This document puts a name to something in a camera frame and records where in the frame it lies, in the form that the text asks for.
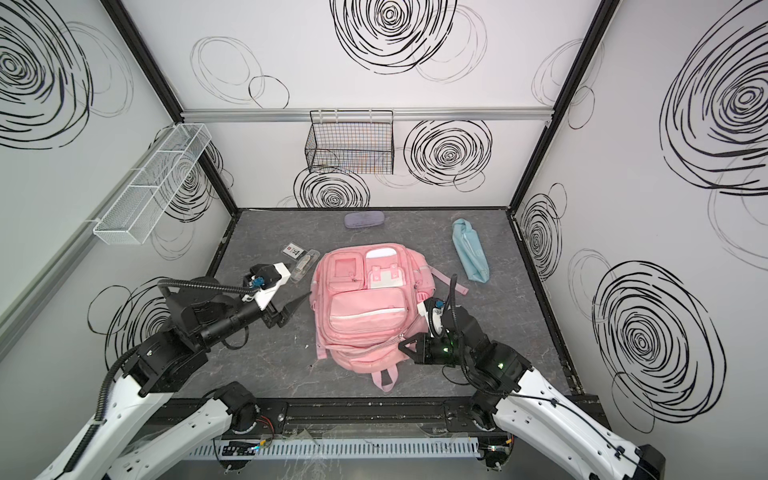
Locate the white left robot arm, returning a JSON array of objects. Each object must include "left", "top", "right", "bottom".
[{"left": 39, "top": 277, "right": 307, "bottom": 479}]

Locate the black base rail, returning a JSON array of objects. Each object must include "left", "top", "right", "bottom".
[{"left": 256, "top": 396, "right": 483, "bottom": 435}]

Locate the black aluminium frame post left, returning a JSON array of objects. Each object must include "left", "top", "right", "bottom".
[{"left": 100, "top": 0, "right": 239, "bottom": 217}]

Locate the clear plastic eraser case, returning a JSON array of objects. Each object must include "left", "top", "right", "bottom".
[{"left": 290, "top": 249, "right": 321, "bottom": 283}]

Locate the pink student backpack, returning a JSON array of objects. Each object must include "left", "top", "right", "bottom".
[{"left": 309, "top": 243, "right": 450, "bottom": 393}]

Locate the clear lead refill box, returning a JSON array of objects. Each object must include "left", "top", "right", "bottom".
[{"left": 282, "top": 243, "right": 306, "bottom": 260}]

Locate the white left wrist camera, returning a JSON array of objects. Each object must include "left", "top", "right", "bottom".
[{"left": 241, "top": 262, "right": 290, "bottom": 310}]

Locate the black wire basket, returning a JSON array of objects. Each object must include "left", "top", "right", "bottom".
[{"left": 304, "top": 120, "right": 395, "bottom": 175}]

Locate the black frame post right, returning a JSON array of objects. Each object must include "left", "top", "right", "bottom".
[{"left": 508, "top": 0, "right": 620, "bottom": 214}]

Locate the aluminium wall rail left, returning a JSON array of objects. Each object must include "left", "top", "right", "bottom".
[{"left": 1, "top": 123, "right": 178, "bottom": 360}]

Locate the aluminium wall rail back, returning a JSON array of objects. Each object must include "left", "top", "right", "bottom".
[{"left": 181, "top": 106, "right": 554, "bottom": 123}]

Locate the purple fabric glasses case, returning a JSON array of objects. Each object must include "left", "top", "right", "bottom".
[{"left": 343, "top": 211, "right": 386, "bottom": 229}]

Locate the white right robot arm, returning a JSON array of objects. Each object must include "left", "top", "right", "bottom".
[{"left": 399, "top": 299, "right": 666, "bottom": 479}]

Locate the white mesh wall shelf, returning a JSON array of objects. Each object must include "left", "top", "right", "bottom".
[{"left": 93, "top": 123, "right": 212, "bottom": 245}]

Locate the teal pencil pouch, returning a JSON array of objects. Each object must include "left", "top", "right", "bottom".
[{"left": 452, "top": 218, "right": 490, "bottom": 284}]

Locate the aluminium wall rail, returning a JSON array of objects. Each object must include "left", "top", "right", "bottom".
[
  {"left": 1, "top": 123, "right": 178, "bottom": 360},
  {"left": 181, "top": 106, "right": 554, "bottom": 123}
]

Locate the grey slotted cable duct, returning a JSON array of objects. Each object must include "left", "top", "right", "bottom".
[{"left": 186, "top": 437, "right": 481, "bottom": 461}]

